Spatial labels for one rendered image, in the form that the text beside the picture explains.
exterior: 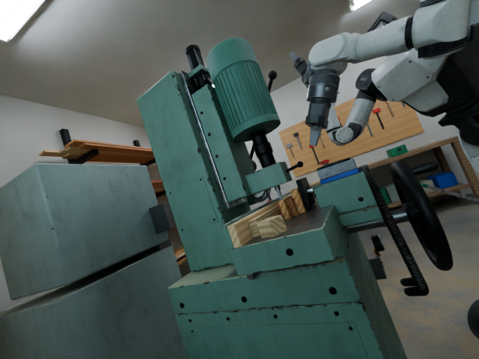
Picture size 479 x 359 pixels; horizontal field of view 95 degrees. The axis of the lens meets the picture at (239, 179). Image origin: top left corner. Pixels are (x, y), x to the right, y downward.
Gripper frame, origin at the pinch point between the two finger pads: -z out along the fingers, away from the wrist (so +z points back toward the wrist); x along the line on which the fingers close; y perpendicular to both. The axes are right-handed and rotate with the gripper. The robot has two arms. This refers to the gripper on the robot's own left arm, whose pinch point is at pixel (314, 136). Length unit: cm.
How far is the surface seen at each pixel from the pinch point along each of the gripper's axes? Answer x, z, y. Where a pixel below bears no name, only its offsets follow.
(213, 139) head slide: -8.8, -5.0, 32.6
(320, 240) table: -33.6, -20.7, -9.8
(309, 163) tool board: 329, -23, 58
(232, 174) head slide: -8.8, -15.9, 23.2
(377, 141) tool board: 341, 27, -38
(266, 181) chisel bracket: -5.3, -16.4, 11.9
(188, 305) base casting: -24, -57, 25
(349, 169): -9.4, -8.6, -11.8
